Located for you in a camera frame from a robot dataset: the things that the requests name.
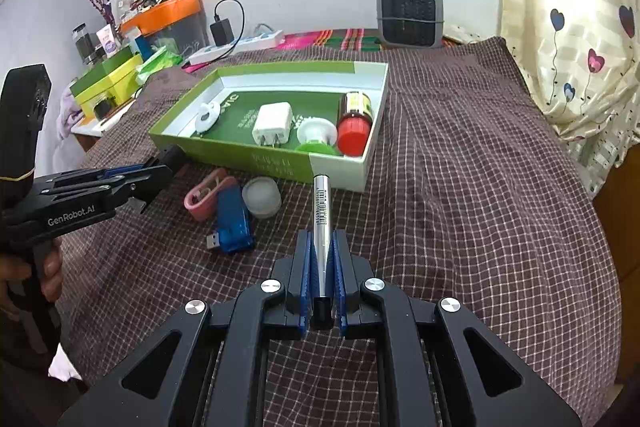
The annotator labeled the blue transparent usb dongle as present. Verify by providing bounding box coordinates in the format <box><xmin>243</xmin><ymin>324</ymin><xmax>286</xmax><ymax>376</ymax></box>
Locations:
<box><xmin>207</xmin><ymin>184</ymin><xmax>256</xmax><ymax>255</ymax></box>

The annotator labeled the brown bottle with red cap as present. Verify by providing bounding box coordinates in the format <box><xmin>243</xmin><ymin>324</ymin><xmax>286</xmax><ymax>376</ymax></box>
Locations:
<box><xmin>336</xmin><ymin>92</ymin><xmax>375</xmax><ymax>156</ymax></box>

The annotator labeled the white power strip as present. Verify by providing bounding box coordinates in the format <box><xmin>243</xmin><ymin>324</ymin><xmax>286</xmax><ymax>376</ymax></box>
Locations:
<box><xmin>187</xmin><ymin>31</ymin><xmax>285</xmax><ymax>66</ymax></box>

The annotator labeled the pink grey clip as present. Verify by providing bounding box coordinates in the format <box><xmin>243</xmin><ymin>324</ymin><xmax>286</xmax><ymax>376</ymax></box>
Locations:
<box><xmin>184</xmin><ymin>168</ymin><xmax>238</xmax><ymax>222</ymax></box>

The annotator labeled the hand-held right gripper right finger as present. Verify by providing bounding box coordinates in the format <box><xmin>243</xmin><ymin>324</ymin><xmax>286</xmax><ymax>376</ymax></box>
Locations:
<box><xmin>334</xmin><ymin>230</ymin><xmax>583</xmax><ymax>427</ymax></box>

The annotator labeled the black power adapter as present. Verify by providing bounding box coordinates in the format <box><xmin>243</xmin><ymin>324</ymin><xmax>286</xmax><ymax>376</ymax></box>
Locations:
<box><xmin>210</xmin><ymin>19</ymin><xmax>234</xmax><ymax>46</ymax></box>

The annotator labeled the green plastic bag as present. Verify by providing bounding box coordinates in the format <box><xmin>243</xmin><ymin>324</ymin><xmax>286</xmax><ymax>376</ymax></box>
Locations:
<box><xmin>136</xmin><ymin>46</ymin><xmax>183</xmax><ymax>85</ymax></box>

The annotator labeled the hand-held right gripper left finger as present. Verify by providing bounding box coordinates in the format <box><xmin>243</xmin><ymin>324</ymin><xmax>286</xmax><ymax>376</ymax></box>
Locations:
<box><xmin>57</xmin><ymin>230</ymin><xmax>315</xmax><ymax>427</ymax></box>

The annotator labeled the pink cloth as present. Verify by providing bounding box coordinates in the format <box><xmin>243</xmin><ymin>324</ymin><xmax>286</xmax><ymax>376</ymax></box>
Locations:
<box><xmin>56</xmin><ymin>86</ymin><xmax>81</xmax><ymax>140</ymax></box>

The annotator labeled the colourful striped mat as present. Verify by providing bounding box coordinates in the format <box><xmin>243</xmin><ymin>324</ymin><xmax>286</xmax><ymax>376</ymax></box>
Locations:
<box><xmin>182</xmin><ymin>28</ymin><xmax>396</xmax><ymax>72</ymax></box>

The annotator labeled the glass jar with dark lid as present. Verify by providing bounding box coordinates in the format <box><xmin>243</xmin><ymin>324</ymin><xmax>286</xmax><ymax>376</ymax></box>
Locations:
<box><xmin>71</xmin><ymin>23</ymin><xmax>96</xmax><ymax>65</ymax></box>

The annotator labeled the white charger plug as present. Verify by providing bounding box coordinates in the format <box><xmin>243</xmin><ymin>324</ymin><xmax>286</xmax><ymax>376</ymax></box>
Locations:
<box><xmin>251</xmin><ymin>103</ymin><xmax>293</xmax><ymax>148</ymax></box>

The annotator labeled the white round panda gadget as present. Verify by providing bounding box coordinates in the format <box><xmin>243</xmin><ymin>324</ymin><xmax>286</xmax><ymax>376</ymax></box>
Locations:
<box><xmin>192</xmin><ymin>102</ymin><xmax>222</xmax><ymax>131</ymax></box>

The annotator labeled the green white shallow cardboard box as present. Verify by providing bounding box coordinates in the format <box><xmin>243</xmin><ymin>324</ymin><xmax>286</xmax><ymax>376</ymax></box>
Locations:
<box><xmin>149</xmin><ymin>61</ymin><xmax>390</xmax><ymax>194</ymax></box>

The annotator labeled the clear bin with orange lid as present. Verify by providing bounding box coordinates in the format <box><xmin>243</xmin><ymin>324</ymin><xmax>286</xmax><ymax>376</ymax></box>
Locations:
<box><xmin>119</xmin><ymin>0</ymin><xmax>208</xmax><ymax>58</ymax></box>

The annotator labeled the person's left hand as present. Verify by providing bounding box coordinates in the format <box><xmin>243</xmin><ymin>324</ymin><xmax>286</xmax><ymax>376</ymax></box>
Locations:
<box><xmin>0</xmin><ymin>249</ymin><xmax>63</xmax><ymax>314</ymax></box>

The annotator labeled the blue white carton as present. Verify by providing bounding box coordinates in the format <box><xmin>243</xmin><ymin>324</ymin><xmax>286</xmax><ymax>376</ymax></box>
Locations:
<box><xmin>131</xmin><ymin>29</ymin><xmax>151</xmax><ymax>60</ymax></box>

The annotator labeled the grey space heater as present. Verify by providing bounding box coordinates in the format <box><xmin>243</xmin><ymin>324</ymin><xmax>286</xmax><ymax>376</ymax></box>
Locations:
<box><xmin>376</xmin><ymin>0</ymin><xmax>445</xmax><ymax>49</ymax></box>

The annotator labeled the white translucent round cap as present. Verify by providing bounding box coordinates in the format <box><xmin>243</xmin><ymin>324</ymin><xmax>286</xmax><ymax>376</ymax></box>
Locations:
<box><xmin>241</xmin><ymin>177</ymin><xmax>282</xmax><ymax>219</ymax></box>

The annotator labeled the black power cable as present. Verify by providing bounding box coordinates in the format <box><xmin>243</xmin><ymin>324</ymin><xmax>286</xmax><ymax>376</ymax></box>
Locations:
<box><xmin>214</xmin><ymin>0</ymin><xmax>246</xmax><ymax>58</ymax></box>

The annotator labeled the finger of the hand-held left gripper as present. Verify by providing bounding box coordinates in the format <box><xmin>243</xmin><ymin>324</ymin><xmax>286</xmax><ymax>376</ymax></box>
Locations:
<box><xmin>50</xmin><ymin>174</ymin><xmax>171</xmax><ymax>212</ymax></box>
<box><xmin>35</xmin><ymin>164</ymin><xmax>173</xmax><ymax>192</ymax></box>

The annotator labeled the silver metal tube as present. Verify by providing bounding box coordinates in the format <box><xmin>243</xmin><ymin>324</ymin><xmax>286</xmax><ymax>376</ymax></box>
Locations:
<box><xmin>311</xmin><ymin>174</ymin><xmax>335</xmax><ymax>330</ymax></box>

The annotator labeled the green yellow cardboard box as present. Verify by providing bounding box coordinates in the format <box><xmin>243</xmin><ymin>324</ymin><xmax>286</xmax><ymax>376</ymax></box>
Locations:
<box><xmin>69</xmin><ymin>46</ymin><xmax>143</xmax><ymax>118</ymax></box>

